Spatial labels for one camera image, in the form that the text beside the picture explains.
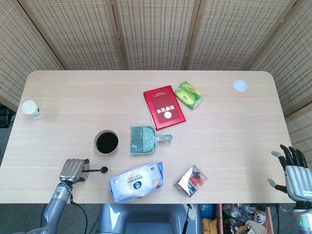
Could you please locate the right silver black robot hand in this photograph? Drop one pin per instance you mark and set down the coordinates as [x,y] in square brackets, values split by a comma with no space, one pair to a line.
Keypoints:
[298,181]

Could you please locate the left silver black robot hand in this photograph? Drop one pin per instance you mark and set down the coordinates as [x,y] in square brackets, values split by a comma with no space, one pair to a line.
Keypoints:
[72,169]

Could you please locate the black plastic spoon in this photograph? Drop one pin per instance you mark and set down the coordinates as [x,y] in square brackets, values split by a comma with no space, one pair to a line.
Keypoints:
[104,169]

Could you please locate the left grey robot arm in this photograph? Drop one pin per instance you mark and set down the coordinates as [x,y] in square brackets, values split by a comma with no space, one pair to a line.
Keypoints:
[52,207]

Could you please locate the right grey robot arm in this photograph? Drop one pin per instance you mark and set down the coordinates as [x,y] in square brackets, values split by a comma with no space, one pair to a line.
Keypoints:
[303,219]

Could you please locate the bowl of dark coffee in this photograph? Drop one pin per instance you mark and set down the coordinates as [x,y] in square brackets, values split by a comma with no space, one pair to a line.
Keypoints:
[107,142]

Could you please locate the blue white food bag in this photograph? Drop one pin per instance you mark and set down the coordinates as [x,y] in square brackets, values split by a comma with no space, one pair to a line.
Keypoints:
[136,182]

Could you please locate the wooden crate of clutter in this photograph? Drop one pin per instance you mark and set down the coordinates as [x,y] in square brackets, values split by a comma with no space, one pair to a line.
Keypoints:
[243,219]

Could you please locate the white paper cup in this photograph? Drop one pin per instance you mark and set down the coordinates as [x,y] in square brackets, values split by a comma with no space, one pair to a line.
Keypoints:
[29,107]

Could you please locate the green dustpan brush set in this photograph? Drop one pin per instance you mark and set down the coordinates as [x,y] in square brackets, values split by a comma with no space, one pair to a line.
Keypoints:
[142,141]

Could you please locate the black equipment beside table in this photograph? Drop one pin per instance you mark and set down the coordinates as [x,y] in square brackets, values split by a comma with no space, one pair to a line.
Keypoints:
[6,117]

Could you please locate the grey robot torso base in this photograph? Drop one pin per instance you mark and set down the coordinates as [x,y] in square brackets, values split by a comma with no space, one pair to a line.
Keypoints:
[146,219]

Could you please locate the blue box under table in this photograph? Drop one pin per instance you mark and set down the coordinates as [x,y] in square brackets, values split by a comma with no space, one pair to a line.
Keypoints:
[207,210]

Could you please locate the yellow cloth bag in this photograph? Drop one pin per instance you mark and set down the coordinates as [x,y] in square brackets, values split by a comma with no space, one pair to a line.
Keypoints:
[209,226]

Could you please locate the clear box red black contents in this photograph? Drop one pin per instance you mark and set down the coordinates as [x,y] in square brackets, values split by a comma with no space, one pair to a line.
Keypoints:
[191,181]

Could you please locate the white round lid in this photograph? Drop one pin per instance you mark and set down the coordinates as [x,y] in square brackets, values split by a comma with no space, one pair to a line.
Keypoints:
[240,85]

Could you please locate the red hardcover book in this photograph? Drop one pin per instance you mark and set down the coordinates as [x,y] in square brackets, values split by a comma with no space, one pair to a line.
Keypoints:
[165,107]

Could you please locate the green snack packet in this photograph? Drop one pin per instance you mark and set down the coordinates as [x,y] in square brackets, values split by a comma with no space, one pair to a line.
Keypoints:
[189,95]

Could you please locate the woven bamboo folding screen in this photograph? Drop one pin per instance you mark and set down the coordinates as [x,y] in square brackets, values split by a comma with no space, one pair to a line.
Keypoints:
[156,31]

